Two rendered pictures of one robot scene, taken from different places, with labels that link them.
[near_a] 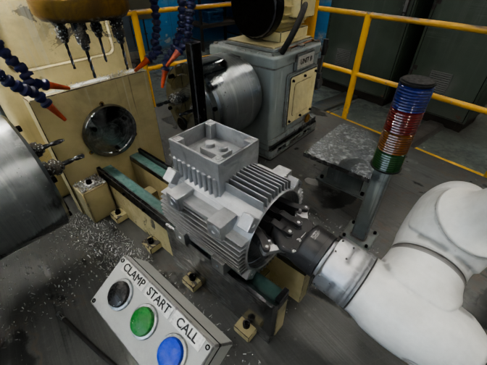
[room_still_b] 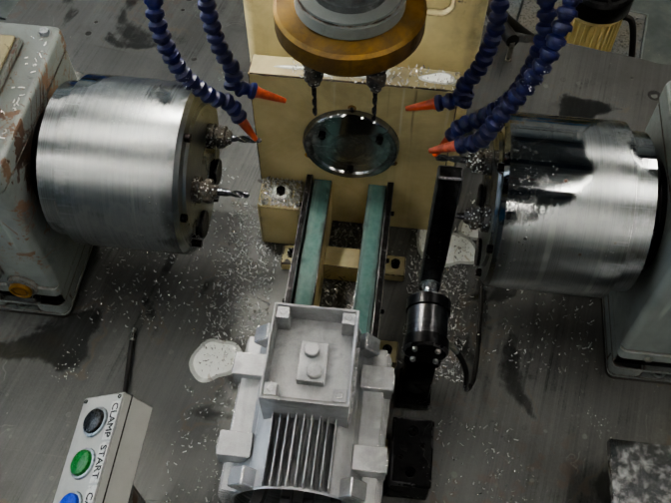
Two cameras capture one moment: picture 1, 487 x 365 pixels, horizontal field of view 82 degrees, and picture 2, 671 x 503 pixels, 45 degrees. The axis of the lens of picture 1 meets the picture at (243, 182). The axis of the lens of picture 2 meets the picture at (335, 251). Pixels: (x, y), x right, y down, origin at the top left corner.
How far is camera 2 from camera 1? 0.69 m
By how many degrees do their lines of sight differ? 41
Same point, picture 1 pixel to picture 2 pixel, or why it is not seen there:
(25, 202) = (142, 228)
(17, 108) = (260, 40)
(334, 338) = not seen: outside the picture
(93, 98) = (340, 97)
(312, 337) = not seen: outside the picture
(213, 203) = (256, 416)
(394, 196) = not seen: outside the picture
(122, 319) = (80, 442)
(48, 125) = (262, 105)
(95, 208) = (269, 228)
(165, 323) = (86, 483)
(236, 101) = (543, 262)
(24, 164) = (159, 193)
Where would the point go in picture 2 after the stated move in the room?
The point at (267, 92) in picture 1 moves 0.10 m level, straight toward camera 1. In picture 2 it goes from (658, 278) to (598, 311)
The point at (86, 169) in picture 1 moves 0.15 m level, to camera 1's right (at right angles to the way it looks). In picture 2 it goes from (292, 169) to (343, 233)
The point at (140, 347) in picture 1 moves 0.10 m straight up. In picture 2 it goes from (67, 477) to (40, 448)
